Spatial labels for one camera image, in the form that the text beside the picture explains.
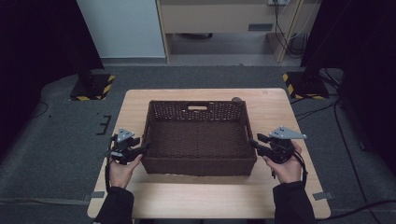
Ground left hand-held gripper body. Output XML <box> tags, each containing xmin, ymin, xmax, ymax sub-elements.
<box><xmin>106</xmin><ymin>128</ymin><xmax>139</xmax><ymax>166</ymax></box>

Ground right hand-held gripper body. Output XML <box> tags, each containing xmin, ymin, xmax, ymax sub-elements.
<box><xmin>262</xmin><ymin>125</ymin><xmax>307</xmax><ymax>165</ymax></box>

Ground brown woven basket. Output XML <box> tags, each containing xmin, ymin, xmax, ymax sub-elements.
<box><xmin>141</xmin><ymin>100</ymin><xmax>259</xmax><ymax>177</ymax></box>

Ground person's right hand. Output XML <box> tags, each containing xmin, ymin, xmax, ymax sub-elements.
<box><xmin>262</xmin><ymin>141</ymin><xmax>303</xmax><ymax>185</ymax></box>

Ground person's left hand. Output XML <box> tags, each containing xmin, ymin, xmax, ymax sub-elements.
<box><xmin>108</xmin><ymin>153</ymin><xmax>144</xmax><ymax>189</ymax></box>

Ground black floor tape mark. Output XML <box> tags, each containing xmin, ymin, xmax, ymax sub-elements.
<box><xmin>95</xmin><ymin>115</ymin><xmax>112</xmax><ymax>136</ymax></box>

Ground grey tape strip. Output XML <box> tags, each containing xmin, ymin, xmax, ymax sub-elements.
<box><xmin>83</xmin><ymin>190</ymin><xmax>106</xmax><ymax>202</ymax></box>
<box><xmin>312</xmin><ymin>191</ymin><xmax>334</xmax><ymax>202</ymax></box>

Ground black stand base yellow stripes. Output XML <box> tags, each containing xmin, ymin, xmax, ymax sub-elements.
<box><xmin>68</xmin><ymin>73</ymin><xmax>116</xmax><ymax>102</ymax></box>
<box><xmin>282</xmin><ymin>71</ymin><xmax>330</xmax><ymax>101</ymax></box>

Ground white panel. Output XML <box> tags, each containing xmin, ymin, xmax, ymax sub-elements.
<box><xmin>76</xmin><ymin>0</ymin><xmax>166</xmax><ymax>60</ymax></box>

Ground beige wooden desk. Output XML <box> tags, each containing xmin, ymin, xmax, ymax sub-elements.
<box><xmin>155</xmin><ymin>0</ymin><xmax>321</xmax><ymax>64</ymax></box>

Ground black curtain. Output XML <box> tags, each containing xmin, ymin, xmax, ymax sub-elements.
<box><xmin>300</xmin><ymin>0</ymin><xmax>396</xmax><ymax>175</ymax></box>
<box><xmin>0</xmin><ymin>0</ymin><xmax>106</xmax><ymax>157</ymax></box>

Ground right hand-held gripper black cable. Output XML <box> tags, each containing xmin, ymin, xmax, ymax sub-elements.
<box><xmin>292</xmin><ymin>148</ymin><xmax>309</xmax><ymax>189</ymax></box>

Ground hand-held gripper black cable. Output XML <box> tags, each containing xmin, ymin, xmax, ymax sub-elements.
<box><xmin>104</xmin><ymin>134</ymin><xmax>118</xmax><ymax>191</ymax></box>
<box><xmin>292</xmin><ymin>148</ymin><xmax>309</xmax><ymax>189</ymax></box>

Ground left hand-held gripper black cable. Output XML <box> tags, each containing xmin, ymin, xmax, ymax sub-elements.
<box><xmin>104</xmin><ymin>134</ymin><xmax>118</xmax><ymax>191</ymax></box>

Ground black floor cable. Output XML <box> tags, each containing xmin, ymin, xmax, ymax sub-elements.
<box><xmin>29</xmin><ymin>101</ymin><xmax>50</xmax><ymax>119</ymax></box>
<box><xmin>294</xmin><ymin>102</ymin><xmax>338</xmax><ymax>121</ymax></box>
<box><xmin>333</xmin><ymin>101</ymin><xmax>376</xmax><ymax>224</ymax></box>
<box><xmin>317</xmin><ymin>199</ymin><xmax>396</xmax><ymax>222</ymax></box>

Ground hanging black cables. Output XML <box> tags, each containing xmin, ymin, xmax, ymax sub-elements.
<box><xmin>273</xmin><ymin>0</ymin><xmax>310</xmax><ymax>60</ymax></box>

